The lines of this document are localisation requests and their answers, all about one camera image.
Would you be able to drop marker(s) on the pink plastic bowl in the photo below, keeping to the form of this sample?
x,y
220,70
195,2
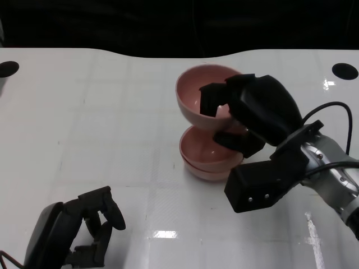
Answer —
x,y
189,89
207,174
199,152

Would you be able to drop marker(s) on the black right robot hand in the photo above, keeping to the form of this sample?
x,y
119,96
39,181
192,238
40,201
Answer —
x,y
266,109

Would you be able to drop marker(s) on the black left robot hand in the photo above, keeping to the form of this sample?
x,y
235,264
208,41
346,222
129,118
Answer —
x,y
53,235

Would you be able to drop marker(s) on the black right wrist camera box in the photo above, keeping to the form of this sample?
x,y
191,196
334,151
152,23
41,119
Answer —
x,y
252,187

